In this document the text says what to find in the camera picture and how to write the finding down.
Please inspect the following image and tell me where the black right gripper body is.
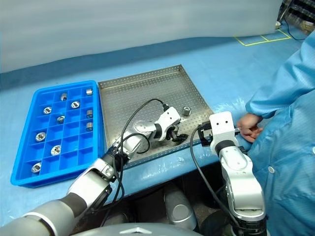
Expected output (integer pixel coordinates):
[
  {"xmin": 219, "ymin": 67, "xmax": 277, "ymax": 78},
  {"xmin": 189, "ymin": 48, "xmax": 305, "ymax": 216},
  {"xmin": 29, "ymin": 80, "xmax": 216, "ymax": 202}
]
[{"xmin": 197, "ymin": 121, "xmax": 215, "ymax": 148}]

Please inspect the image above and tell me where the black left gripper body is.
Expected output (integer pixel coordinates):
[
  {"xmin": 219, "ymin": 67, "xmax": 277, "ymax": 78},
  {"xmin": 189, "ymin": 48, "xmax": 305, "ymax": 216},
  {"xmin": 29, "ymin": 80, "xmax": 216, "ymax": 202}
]
[{"xmin": 166, "ymin": 124, "xmax": 181, "ymax": 142}]

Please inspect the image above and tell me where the blue compartment tray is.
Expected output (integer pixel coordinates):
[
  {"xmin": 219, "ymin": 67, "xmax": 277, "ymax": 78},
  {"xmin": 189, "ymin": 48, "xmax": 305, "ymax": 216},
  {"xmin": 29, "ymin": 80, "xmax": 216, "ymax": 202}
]
[{"xmin": 10, "ymin": 80, "xmax": 104, "ymax": 189}]

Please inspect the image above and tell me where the dark storage shelving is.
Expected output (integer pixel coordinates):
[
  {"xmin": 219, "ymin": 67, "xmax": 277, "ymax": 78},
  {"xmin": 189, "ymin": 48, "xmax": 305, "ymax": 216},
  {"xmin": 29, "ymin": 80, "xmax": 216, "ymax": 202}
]
[{"xmin": 280, "ymin": 0, "xmax": 315, "ymax": 31}]

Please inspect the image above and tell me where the bare person hand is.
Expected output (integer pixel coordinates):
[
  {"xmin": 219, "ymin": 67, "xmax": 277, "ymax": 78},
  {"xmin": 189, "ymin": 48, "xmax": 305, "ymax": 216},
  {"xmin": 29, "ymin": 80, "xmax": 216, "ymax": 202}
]
[{"xmin": 236, "ymin": 113, "xmax": 263, "ymax": 143}]

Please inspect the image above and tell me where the perforated metal tray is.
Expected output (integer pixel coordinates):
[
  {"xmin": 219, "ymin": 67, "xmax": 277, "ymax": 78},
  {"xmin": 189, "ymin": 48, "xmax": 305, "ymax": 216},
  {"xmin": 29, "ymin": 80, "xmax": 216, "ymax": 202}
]
[{"xmin": 97, "ymin": 64, "xmax": 215, "ymax": 170}]

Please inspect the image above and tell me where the grey rounded robot leg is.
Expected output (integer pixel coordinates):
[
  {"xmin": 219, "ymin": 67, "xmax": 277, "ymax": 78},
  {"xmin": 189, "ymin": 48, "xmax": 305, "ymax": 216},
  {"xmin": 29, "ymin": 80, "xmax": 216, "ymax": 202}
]
[{"xmin": 163, "ymin": 186, "xmax": 197, "ymax": 226}]

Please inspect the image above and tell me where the person blue cleanroom coat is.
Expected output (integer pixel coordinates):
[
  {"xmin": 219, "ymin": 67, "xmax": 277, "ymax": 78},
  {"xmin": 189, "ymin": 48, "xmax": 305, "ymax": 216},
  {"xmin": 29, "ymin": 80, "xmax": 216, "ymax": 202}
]
[{"xmin": 245, "ymin": 30, "xmax": 315, "ymax": 236}]

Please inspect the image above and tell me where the grey robot torso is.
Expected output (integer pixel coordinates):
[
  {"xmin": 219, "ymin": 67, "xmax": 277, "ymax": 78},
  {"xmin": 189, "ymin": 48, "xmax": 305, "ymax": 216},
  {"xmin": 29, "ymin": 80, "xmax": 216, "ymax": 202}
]
[{"xmin": 71, "ymin": 222, "xmax": 205, "ymax": 236}]

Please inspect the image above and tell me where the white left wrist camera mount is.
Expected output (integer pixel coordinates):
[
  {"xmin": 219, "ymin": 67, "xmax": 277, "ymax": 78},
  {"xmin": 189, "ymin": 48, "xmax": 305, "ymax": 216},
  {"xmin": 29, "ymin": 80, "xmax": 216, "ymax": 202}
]
[{"xmin": 155, "ymin": 107, "xmax": 182, "ymax": 141}]

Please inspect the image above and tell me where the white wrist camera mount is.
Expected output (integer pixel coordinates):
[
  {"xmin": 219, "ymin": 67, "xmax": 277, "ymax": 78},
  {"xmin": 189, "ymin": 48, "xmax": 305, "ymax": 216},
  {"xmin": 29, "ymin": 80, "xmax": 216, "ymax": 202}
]
[
  {"xmin": 155, "ymin": 107, "xmax": 182, "ymax": 141},
  {"xmin": 209, "ymin": 111, "xmax": 239, "ymax": 150}
]

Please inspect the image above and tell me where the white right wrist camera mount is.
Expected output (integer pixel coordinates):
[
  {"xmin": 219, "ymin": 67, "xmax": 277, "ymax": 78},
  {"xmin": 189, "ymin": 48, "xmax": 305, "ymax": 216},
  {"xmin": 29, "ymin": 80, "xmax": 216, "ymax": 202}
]
[{"xmin": 209, "ymin": 111, "xmax": 239, "ymax": 150}]

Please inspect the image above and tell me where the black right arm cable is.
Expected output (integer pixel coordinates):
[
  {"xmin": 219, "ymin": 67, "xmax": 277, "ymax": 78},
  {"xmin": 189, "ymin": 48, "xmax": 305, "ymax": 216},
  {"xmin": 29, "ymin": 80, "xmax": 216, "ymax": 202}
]
[{"xmin": 189, "ymin": 126, "xmax": 247, "ymax": 236}]

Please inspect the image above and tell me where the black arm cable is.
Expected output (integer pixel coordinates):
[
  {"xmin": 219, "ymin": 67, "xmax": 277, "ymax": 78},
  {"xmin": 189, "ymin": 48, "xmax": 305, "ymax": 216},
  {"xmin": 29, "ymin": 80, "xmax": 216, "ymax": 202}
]
[
  {"xmin": 189, "ymin": 126, "xmax": 247, "ymax": 236},
  {"xmin": 99, "ymin": 98, "xmax": 170, "ymax": 228}
]

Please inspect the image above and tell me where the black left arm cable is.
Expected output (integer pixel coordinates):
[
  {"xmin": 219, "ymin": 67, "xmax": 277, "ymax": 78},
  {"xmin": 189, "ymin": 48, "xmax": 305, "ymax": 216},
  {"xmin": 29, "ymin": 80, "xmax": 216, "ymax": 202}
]
[{"xmin": 99, "ymin": 98, "xmax": 170, "ymax": 228}]

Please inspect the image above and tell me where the black floor cable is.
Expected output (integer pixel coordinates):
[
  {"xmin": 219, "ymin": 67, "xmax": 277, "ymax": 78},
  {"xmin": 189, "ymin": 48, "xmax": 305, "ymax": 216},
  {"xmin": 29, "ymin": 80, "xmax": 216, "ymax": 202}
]
[{"xmin": 283, "ymin": 14, "xmax": 307, "ymax": 41}]

